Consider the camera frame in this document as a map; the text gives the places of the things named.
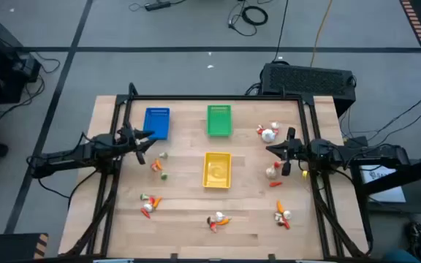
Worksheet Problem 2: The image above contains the long black floor cable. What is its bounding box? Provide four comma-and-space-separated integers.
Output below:
271, 0, 290, 62

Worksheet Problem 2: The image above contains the black metal table frame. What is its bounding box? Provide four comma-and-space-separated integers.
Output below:
58, 83, 374, 260

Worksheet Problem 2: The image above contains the white paper sheet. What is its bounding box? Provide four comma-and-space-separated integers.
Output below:
360, 164, 407, 204

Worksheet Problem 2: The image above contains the large white garlic bulb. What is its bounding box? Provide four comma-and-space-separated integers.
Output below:
261, 129, 276, 144

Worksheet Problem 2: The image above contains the green plastic basket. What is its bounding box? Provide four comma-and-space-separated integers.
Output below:
206, 104, 232, 138

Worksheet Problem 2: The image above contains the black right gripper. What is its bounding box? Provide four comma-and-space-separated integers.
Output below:
265, 127, 308, 177

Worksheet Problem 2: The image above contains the black computer tower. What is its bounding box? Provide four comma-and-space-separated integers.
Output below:
259, 62, 357, 118

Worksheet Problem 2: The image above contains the black power strip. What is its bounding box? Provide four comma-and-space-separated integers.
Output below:
143, 1, 172, 12

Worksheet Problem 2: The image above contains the yellow floor cable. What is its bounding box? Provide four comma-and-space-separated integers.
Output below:
309, 0, 334, 67

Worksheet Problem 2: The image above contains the yellow plastic basket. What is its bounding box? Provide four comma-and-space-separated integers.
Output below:
202, 151, 232, 190

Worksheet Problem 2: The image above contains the blue plastic basket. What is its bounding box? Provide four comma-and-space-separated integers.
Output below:
143, 107, 171, 141

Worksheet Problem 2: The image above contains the coiled black cable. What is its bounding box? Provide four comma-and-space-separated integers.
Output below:
227, 0, 269, 37

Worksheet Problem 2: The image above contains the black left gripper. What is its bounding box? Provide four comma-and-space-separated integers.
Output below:
117, 123, 157, 166

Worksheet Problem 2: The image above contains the black metal stand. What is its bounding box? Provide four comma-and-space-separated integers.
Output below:
349, 151, 421, 242

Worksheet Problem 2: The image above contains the hazard-striped black case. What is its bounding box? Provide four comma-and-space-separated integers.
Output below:
0, 232, 50, 263

